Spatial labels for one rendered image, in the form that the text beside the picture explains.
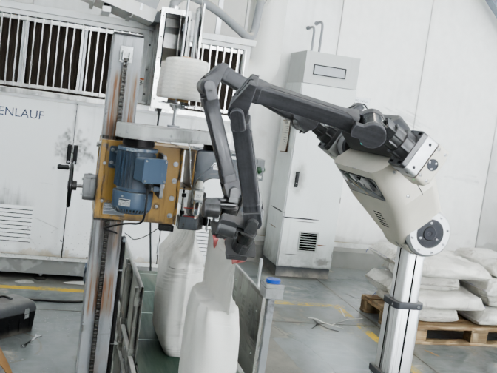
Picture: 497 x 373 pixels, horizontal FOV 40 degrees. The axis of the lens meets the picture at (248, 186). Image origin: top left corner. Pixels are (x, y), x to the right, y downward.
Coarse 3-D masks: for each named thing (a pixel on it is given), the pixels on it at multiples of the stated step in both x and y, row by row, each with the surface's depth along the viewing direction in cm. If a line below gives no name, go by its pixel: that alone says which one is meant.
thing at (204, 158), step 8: (200, 152) 278; (208, 152) 279; (232, 152) 295; (184, 160) 305; (200, 160) 278; (208, 160) 279; (232, 160) 282; (200, 168) 279; (208, 168) 280; (208, 176) 280; (216, 176) 281; (240, 208) 285; (192, 216) 281
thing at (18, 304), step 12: (0, 300) 414; (12, 300) 417; (24, 300) 421; (0, 312) 402; (12, 312) 409; (24, 312) 418; (0, 324) 403; (12, 324) 412; (24, 324) 421; (0, 336) 405; (36, 336) 417
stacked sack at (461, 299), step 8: (424, 296) 502; (432, 296) 504; (440, 296) 507; (448, 296) 509; (456, 296) 512; (464, 296) 514; (472, 296) 518; (424, 304) 501; (432, 304) 504; (440, 304) 506; (448, 304) 508; (456, 304) 509; (464, 304) 511; (472, 304) 513; (480, 304) 515
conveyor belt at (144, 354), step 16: (144, 272) 455; (144, 288) 418; (144, 304) 385; (144, 320) 357; (144, 336) 333; (144, 352) 312; (160, 352) 314; (144, 368) 294; (160, 368) 296; (176, 368) 299
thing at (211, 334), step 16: (208, 240) 280; (224, 240) 259; (208, 256) 277; (224, 256) 245; (208, 272) 272; (224, 272) 244; (192, 288) 271; (208, 288) 264; (224, 288) 242; (192, 304) 257; (208, 304) 247; (224, 304) 241; (192, 320) 254; (208, 320) 241; (224, 320) 243; (192, 336) 249; (208, 336) 241; (224, 336) 242; (192, 352) 246; (208, 352) 241; (224, 352) 242; (192, 368) 245; (208, 368) 242; (224, 368) 243
